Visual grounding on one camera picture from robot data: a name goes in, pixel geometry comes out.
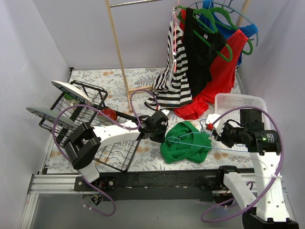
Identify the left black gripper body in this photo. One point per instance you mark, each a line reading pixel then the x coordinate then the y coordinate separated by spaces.
pixel 155 132

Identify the green hanger front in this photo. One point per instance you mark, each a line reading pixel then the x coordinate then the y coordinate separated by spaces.
pixel 206 13

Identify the red tank top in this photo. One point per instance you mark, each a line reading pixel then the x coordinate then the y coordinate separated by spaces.
pixel 223 77

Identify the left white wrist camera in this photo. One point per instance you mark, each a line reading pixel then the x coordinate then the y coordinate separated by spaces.
pixel 166 112

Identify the blue tank top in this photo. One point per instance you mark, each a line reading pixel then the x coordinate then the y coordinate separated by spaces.
pixel 225 30

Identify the green hanger rear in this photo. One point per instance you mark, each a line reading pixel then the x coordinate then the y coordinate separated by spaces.
pixel 232 26

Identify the grey patterned plate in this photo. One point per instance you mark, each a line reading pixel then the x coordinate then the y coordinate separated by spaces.
pixel 51 116

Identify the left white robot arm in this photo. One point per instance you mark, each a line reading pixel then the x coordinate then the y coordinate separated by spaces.
pixel 84 142

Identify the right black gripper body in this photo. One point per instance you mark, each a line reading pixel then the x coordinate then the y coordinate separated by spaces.
pixel 224 134

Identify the light blue wire hanger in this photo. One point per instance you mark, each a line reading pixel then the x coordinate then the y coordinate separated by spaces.
pixel 198 139

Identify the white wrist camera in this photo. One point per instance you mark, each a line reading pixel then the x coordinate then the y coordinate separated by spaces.
pixel 212 125
pixel 166 112

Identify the green hanger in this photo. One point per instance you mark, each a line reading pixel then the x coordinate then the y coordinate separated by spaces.
pixel 206 13
pixel 232 26

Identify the red bowl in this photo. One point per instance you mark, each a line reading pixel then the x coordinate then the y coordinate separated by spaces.
pixel 109 113

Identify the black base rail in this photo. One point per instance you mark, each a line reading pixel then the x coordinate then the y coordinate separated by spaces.
pixel 203 185

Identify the pink hanger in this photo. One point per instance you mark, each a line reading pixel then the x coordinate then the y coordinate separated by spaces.
pixel 175 48

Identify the green tank top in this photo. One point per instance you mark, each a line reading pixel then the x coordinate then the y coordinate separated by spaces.
pixel 173 152

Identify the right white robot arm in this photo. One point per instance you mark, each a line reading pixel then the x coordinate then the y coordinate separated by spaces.
pixel 260 134

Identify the black tank top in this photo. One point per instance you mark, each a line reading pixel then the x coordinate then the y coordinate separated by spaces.
pixel 201 47

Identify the white patterned plate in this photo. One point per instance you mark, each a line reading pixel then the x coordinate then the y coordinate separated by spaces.
pixel 73 91

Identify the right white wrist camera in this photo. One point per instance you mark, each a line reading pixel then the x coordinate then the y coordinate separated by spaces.
pixel 212 125

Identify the black white striped top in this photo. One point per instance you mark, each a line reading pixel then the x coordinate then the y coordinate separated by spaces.
pixel 172 90

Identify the wooden clothes rack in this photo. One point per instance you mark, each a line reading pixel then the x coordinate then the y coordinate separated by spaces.
pixel 129 91

